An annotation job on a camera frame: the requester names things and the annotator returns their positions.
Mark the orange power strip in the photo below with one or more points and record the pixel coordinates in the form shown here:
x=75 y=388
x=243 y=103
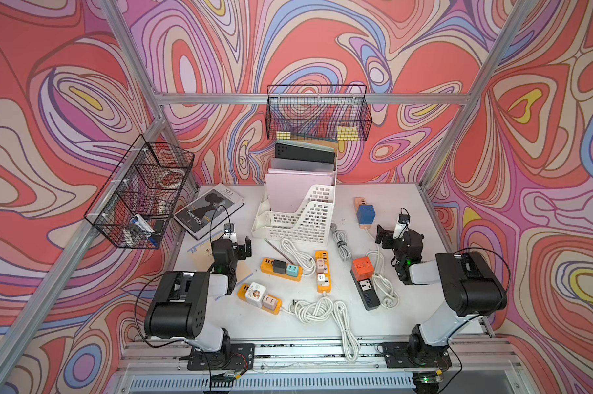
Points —
x=271 y=303
x=323 y=277
x=266 y=268

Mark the tan paper booklet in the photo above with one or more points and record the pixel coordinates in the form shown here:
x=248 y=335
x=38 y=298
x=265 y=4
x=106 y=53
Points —
x=204 y=247

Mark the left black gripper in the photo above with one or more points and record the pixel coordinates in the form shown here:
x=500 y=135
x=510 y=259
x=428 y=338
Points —
x=239 y=250

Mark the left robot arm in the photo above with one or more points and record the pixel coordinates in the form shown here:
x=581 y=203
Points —
x=178 y=311

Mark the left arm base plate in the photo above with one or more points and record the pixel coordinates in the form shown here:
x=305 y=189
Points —
x=238 y=357

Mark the pink folder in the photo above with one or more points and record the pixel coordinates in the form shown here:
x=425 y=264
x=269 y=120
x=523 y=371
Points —
x=287 y=189

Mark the white cartoon plug adapter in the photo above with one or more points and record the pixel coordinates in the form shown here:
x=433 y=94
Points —
x=255 y=294

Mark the white plastic file rack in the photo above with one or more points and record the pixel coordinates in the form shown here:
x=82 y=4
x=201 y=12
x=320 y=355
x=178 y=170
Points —
x=310 y=224

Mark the pink power strip back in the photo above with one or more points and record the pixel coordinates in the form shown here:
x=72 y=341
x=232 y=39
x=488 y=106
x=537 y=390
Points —
x=358 y=202

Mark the black wire basket left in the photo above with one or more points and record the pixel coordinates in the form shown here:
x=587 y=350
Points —
x=138 y=202

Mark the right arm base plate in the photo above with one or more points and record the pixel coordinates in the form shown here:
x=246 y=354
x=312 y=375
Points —
x=403 y=355

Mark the teal plug adapter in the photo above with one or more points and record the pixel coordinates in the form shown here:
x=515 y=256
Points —
x=292 y=270

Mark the black wire basket back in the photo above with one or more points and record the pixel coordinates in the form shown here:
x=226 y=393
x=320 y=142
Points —
x=308 y=112

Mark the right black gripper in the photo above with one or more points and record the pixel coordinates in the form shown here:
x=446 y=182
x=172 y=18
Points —
x=387 y=236

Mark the black power strip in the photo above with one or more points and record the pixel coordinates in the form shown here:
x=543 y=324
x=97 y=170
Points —
x=367 y=293

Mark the pink usb charger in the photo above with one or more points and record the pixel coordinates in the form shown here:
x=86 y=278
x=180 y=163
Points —
x=320 y=266

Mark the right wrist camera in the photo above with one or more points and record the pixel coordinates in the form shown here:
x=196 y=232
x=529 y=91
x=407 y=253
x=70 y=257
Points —
x=402 y=225

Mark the black plug adapter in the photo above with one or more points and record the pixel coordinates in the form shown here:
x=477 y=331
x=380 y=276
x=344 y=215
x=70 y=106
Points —
x=279 y=266

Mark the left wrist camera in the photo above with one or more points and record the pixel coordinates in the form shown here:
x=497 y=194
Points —
x=229 y=232

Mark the red cube socket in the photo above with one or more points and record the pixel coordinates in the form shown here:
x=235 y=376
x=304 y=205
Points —
x=362 y=269

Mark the grey portrait book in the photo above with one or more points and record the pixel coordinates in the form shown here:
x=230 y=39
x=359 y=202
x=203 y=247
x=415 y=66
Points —
x=203 y=214

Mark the blue cube adapter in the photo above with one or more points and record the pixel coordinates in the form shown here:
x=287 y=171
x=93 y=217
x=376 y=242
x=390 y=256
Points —
x=365 y=215

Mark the pencil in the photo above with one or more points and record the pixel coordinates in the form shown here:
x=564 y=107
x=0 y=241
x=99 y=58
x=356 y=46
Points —
x=279 y=251

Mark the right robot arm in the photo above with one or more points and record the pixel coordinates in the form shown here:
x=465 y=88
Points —
x=470 y=288

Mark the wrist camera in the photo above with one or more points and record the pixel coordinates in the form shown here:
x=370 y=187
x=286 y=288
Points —
x=402 y=225
x=229 y=232

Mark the black wire basket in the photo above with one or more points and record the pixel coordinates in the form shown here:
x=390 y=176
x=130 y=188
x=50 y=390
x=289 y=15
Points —
x=308 y=112
x=138 y=202

